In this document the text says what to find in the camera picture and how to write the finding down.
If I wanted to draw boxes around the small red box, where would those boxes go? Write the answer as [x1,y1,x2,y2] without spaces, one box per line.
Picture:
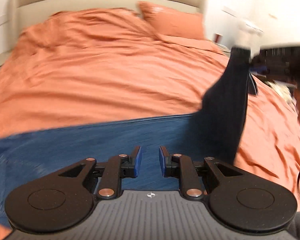
[214,34,222,43]

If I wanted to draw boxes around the orange pillow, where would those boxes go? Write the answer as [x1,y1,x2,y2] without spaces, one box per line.
[138,1,205,40]

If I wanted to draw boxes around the orange bed duvet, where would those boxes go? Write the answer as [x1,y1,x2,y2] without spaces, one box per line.
[0,6,300,240]

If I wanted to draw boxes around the blue denim jeans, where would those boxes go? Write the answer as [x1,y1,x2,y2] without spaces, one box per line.
[0,47,256,225]

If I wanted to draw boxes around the white plush toy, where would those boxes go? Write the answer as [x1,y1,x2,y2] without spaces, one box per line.
[235,20,263,54]

